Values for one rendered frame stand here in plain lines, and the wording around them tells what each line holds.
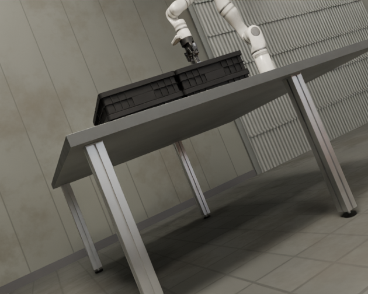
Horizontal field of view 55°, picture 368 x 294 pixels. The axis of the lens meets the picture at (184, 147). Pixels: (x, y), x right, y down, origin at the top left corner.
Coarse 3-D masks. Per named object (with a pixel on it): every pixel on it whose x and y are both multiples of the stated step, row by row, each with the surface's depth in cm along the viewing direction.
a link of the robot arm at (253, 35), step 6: (246, 30) 211; (252, 30) 207; (258, 30) 208; (246, 36) 210; (252, 36) 207; (258, 36) 208; (252, 42) 207; (258, 42) 207; (264, 42) 209; (252, 48) 209; (258, 48) 207; (264, 48) 208; (252, 54) 211
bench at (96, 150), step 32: (320, 64) 155; (192, 96) 126; (224, 96) 133; (256, 96) 182; (96, 128) 111; (128, 128) 115; (160, 128) 151; (192, 128) 219; (320, 128) 152; (64, 160) 132; (96, 160) 114; (128, 160) 274; (320, 160) 153; (64, 192) 244; (192, 192) 286; (128, 224) 114; (96, 256) 244; (128, 256) 113; (160, 288) 114
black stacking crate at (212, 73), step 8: (240, 56) 189; (216, 64) 184; (224, 64) 185; (232, 64) 186; (240, 64) 187; (184, 72) 178; (192, 72) 178; (200, 72) 180; (208, 72) 181; (216, 72) 182; (224, 72) 184; (232, 72) 186; (176, 80) 180; (184, 80) 177; (192, 80) 178; (200, 80) 180; (208, 80) 180; (184, 88) 177
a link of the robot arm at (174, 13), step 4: (176, 0) 194; (180, 0) 195; (184, 0) 197; (172, 4) 191; (176, 4) 191; (180, 4) 193; (184, 4) 196; (168, 8) 194; (172, 8) 190; (176, 8) 190; (180, 8) 192; (184, 8) 195; (168, 12) 194; (172, 12) 192; (176, 12) 191; (180, 12) 193; (172, 16) 194; (176, 16) 195
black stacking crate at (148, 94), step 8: (160, 80) 173; (168, 80) 174; (136, 88) 169; (144, 88) 170; (152, 88) 171; (160, 88) 172; (168, 88) 174; (176, 88) 175; (112, 96) 165; (120, 96) 166; (128, 96) 167; (136, 96) 168; (144, 96) 169; (152, 96) 170; (160, 96) 172; (104, 104) 164; (112, 104) 165; (120, 104) 166; (128, 104) 167; (136, 104) 167; (104, 112) 167; (112, 112) 164; (104, 120) 177
